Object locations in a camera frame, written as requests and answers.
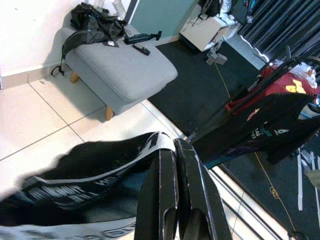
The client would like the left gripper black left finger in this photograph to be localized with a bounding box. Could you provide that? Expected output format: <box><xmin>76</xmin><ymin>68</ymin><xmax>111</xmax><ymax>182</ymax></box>
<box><xmin>133</xmin><ymin>149</ymin><xmax>180</xmax><ymax>240</ymax></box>

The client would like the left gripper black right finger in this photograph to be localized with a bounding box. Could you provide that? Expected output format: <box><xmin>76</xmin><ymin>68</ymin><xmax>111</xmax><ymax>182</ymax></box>
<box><xmin>173</xmin><ymin>138</ymin><xmax>232</xmax><ymax>240</ymax></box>

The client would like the black garment with white print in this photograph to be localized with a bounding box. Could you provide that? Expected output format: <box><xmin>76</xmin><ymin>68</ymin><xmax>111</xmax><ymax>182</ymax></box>
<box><xmin>0</xmin><ymin>131</ymin><xmax>176</xmax><ymax>240</ymax></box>

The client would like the black t-shirt with teal print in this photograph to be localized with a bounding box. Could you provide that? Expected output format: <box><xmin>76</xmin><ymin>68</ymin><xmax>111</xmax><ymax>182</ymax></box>
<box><xmin>191</xmin><ymin>92</ymin><xmax>320</xmax><ymax>166</ymax></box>

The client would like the long white tape strip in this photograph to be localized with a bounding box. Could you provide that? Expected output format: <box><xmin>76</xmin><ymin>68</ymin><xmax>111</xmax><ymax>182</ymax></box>
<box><xmin>296</xmin><ymin>147</ymin><xmax>305</xmax><ymax>211</ymax></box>

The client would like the black floor mat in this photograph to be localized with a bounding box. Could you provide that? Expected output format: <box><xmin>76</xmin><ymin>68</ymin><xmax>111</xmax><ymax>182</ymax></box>
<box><xmin>147</xmin><ymin>39</ymin><xmax>320</xmax><ymax>240</ymax></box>

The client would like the grey upholstered ottoman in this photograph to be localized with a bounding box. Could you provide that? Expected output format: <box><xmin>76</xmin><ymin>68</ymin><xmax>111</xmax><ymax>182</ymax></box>
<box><xmin>61</xmin><ymin>26</ymin><xmax>179</xmax><ymax>123</ymax></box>

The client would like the red t-shirt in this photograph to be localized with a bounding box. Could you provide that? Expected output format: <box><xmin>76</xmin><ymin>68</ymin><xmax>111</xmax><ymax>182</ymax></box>
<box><xmin>224</xmin><ymin>66</ymin><xmax>320</xmax><ymax>116</ymax></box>

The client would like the grey power adapter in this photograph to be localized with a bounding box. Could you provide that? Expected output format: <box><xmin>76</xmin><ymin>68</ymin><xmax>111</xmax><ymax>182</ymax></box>
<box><xmin>206</xmin><ymin>41</ymin><xmax>228</xmax><ymax>66</ymax></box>

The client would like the yellow cloth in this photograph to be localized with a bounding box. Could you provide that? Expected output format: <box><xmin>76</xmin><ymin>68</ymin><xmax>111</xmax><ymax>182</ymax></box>
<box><xmin>285</xmin><ymin>79</ymin><xmax>310</xmax><ymax>95</ymax></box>

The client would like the black remote control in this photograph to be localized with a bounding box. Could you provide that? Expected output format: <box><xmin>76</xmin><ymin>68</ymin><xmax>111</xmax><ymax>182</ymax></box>
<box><xmin>132</xmin><ymin>43</ymin><xmax>152</xmax><ymax>56</ymax></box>

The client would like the black handheld tool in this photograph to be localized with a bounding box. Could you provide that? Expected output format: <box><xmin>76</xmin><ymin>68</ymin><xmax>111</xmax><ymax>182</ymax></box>
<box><xmin>124</xmin><ymin>30</ymin><xmax>163</xmax><ymax>46</ymax></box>

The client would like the white cabinet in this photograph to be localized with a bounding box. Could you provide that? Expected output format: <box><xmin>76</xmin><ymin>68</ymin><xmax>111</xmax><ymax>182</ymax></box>
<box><xmin>179</xmin><ymin>4</ymin><xmax>242</xmax><ymax>53</ymax></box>

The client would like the black jacket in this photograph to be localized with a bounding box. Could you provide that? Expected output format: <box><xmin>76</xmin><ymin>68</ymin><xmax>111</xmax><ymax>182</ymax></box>
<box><xmin>50</xmin><ymin>2</ymin><xmax>129</xmax><ymax>77</ymax></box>

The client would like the black striped curtain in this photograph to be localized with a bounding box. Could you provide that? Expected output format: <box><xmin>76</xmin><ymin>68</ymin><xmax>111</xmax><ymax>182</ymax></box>
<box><xmin>237</xmin><ymin>0</ymin><xmax>320</xmax><ymax>62</ymax></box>

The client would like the black bag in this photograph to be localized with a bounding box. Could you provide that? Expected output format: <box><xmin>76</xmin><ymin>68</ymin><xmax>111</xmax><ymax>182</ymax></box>
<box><xmin>198</xmin><ymin>0</ymin><xmax>222</xmax><ymax>18</ymax></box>

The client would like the yellow cable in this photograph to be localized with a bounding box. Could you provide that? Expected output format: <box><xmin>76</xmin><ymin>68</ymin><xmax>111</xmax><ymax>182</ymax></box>
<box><xmin>213</xmin><ymin>62</ymin><xmax>298</xmax><ymax>233</ymax></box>

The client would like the black clothes rack frame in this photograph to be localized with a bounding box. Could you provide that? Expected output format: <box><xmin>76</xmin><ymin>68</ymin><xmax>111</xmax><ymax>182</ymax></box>
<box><xmin>188</xmin><ymin>56</ymin><xmax>305</xmax><ymax>142</ymax></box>

